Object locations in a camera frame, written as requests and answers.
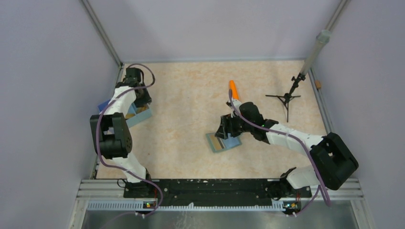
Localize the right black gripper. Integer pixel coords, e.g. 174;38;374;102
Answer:
215;111;254;139

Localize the gold credit card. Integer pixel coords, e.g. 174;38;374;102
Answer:
211;136;225;152

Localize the green card holder wallet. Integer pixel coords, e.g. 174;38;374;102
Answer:
206;133;242;153

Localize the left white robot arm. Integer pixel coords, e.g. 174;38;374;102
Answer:
90;64;153;197

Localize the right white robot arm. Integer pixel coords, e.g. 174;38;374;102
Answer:
215;102;359;197

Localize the blue three-compartment organizer box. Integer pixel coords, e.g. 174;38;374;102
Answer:
100;102;152;131

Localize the orange cylinder tube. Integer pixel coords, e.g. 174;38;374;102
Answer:
229;80;241;101

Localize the black tripod stand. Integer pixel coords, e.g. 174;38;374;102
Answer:
266;73;306;122

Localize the grey pole on tripod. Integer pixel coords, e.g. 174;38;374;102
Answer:
299;30;332;76

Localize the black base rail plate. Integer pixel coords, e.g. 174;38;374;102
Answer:
123;178;312;207

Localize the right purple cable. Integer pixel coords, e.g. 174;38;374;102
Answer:
228;89;332;216

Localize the white perforated cable tray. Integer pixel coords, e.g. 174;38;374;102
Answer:
86;200;298;212

